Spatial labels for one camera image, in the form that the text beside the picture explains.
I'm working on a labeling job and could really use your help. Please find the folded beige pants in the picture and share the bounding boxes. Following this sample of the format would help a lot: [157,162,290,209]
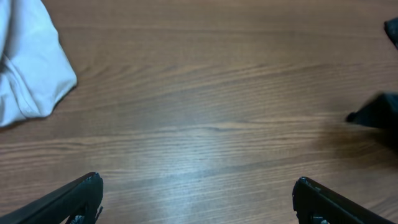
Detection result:
[1,0,77,127]

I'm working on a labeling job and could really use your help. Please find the black printed cycling jersey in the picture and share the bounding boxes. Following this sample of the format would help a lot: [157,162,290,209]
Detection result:
[345,17,398,130]

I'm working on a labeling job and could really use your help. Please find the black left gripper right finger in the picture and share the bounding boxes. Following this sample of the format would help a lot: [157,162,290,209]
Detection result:
[292,177,394,224]

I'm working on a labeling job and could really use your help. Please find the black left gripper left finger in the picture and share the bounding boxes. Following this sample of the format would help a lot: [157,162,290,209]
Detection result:
[1,172,103,224]

